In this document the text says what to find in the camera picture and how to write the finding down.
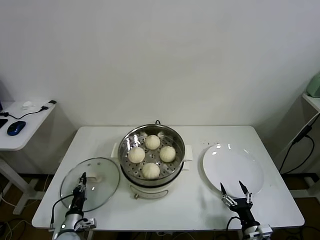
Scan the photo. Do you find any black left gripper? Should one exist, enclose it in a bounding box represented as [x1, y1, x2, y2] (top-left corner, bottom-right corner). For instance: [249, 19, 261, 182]
[68, 171, 88, 216]

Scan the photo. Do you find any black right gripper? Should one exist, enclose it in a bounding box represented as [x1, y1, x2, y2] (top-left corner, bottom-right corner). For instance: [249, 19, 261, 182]
[219, 180, 255, 226]

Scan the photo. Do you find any round glass pot lid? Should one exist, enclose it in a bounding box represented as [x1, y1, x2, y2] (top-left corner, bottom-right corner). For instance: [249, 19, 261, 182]
[59, 157, 121, 213]

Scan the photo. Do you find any white steamed baozi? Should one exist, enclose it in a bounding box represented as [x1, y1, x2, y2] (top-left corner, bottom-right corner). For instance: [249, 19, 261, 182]
[127, 146, 146, 164]
[141, 162, 161, 180]
[159, 145, 177, 163]
[144, 134, 161, 150]

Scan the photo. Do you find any stainless steel steamer basket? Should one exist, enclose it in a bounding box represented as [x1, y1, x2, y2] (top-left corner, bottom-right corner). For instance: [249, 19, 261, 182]
[110, 124, 194, 185]

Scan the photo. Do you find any white round plate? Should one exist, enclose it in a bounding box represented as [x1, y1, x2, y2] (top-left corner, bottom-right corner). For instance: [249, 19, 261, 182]
[199, 143, 265, 200]

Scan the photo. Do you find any cream electric cooker base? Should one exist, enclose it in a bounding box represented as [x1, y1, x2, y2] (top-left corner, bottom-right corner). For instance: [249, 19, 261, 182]
[119, 159, 192, 201]

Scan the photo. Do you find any white side desk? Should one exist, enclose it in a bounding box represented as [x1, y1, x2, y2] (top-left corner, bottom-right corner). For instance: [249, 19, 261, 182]
[0, 100, 57, 216]

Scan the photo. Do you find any blue computer mouse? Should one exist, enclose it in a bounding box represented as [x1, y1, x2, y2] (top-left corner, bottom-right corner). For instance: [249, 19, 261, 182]
[6, 120, 27, 137]

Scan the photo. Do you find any white side shelf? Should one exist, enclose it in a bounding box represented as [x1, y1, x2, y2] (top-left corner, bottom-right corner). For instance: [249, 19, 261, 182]
[301, 91, 320, 113]

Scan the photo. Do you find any pale green appliance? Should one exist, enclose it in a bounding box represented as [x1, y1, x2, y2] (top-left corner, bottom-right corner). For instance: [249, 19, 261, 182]
[305, 71, 320, 98]

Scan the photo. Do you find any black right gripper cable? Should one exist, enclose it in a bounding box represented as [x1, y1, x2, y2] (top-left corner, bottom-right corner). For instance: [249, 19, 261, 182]
[226, 216, 242, 231]

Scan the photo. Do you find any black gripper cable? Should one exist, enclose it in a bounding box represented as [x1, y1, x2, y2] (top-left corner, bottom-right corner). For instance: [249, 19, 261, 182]
[226, 216, 242, 231]
[50, 197, 75, 226]

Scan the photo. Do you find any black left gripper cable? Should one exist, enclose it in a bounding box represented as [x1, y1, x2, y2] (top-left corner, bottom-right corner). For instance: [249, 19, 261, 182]
[50, 197, 75, 226]

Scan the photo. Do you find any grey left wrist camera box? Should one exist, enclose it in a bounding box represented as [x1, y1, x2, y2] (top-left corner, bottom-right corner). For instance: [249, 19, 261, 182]
[74, 217, 97, 230]

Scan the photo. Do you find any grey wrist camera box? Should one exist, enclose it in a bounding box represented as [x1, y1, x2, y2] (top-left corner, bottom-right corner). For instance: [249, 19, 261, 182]
[257, 223, 273, 237]
[74, 217, 97, 230]

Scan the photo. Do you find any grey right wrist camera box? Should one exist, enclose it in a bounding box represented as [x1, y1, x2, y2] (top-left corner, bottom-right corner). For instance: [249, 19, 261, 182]
[257, 223, 273, 237]

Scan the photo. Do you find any black cable with usb plug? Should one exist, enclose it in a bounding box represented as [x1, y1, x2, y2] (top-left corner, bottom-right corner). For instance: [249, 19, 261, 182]
[0, 99, 56, 120]

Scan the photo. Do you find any black power cable with adapter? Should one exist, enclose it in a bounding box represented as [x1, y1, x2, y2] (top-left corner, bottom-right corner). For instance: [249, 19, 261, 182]
[277, 117, 320, 175]

